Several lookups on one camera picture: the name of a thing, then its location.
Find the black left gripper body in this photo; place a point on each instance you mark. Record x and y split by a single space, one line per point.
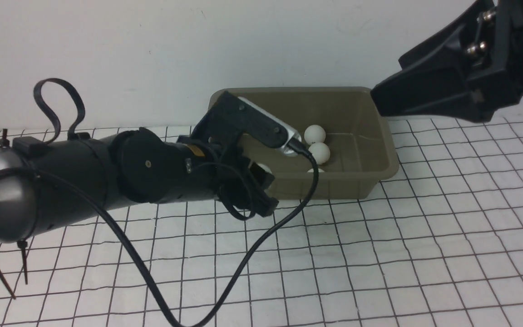
238 183

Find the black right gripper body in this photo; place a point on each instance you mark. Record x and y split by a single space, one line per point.
468 70

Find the white ball with dark print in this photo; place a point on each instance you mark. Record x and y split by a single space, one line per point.
321 152

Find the white ball with red logo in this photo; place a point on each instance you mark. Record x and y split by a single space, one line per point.
264 167

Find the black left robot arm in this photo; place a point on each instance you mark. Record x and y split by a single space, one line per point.
41 181

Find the olive green plastic bin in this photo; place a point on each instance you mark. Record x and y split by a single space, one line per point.
362 148

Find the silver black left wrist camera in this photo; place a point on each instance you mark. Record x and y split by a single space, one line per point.
232 116

